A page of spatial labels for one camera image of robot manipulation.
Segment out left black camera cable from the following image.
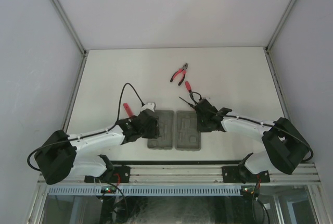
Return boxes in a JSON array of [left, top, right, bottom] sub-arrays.
[[27, 82, 146, 171]]

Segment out black camera cable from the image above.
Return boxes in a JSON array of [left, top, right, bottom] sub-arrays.
[[188, 91, 313, 164], [27, 82, 146, 171]]

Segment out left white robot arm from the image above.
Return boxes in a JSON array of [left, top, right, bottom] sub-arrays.
[[34, 109, 159, 185]]

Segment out red utility knife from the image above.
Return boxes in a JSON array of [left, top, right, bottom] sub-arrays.
[[123, 103, 134, 117]]

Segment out blue slotted cable duct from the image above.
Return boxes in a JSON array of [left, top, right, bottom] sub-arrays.
[[48, 185, 241, 196]]

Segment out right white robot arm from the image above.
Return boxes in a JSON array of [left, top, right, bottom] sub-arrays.
[[192, 99, 314, 182]]

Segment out left aluminium frame post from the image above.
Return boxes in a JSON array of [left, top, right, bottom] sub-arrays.
[[49, 0, 87, 131]]

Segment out right black camera cable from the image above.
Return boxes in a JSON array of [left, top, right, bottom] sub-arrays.
[[188, 91, 313, 164]]

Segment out red black screwdriver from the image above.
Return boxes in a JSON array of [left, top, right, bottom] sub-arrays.
[[179, 96, 194, 109], [185, 81, 193, 93]]

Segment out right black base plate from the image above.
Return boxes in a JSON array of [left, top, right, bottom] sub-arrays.
[[222, 166, 271, 183]]

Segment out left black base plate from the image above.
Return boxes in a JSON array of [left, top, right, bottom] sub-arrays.
[[84, 165, 131, 184]]

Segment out aluminium mounting rail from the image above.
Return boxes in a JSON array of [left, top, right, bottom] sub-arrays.
[[37, 163, 321, 184]]

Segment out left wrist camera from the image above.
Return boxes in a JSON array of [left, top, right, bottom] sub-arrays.
[[141, 102, 156, 112]]

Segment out aluminium frame post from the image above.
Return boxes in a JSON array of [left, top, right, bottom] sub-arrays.
[[49, 0, 87, 131], [263, 0, 298, 120]]

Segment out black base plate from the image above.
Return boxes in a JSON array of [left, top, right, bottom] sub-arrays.
[[84, 165, 131, 184], [222, 166, 271, 183]]

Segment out red handled pliers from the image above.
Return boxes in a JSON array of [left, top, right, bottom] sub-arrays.
[[170, 63, 188, 86]]

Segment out grey plastic tool case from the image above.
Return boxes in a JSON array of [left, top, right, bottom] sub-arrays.
[[147, 110, 201, 151]]

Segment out right aluminium frame post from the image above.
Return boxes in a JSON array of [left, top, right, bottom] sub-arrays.
[[263, 0, 298, 120]]

